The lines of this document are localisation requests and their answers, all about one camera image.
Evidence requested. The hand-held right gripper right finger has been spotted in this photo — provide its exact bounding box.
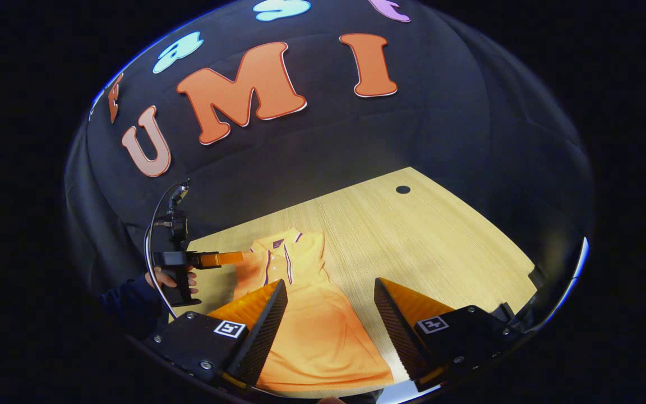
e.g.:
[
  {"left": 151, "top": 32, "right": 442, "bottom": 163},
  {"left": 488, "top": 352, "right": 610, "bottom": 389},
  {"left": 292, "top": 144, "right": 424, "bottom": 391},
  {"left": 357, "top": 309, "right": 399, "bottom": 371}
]
[{"left": 373, "top": 278, "right": 525, "bottom": 392}]

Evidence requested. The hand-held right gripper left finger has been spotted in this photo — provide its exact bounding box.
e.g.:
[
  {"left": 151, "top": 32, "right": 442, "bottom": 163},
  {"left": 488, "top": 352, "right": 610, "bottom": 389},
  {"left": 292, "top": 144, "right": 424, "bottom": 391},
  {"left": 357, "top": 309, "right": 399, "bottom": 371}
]
[{"left": 144, "top": 279, "right": 288, "bottom": 391}]

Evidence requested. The orange T-shirt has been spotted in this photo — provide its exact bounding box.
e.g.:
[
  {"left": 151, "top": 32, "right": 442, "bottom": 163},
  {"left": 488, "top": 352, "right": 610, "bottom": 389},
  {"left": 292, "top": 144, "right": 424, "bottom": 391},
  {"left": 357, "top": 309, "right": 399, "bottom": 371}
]
[{"left": 232, "top": 229, "right": 395, "bottom": 393}]

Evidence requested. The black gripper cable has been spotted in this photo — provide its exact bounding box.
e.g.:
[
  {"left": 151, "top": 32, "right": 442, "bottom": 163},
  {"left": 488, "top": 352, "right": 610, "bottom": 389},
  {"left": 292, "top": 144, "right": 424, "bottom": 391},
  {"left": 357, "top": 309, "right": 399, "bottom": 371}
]
[{"left": 144, "top": 182, "right": 189, "bottom": 320}]

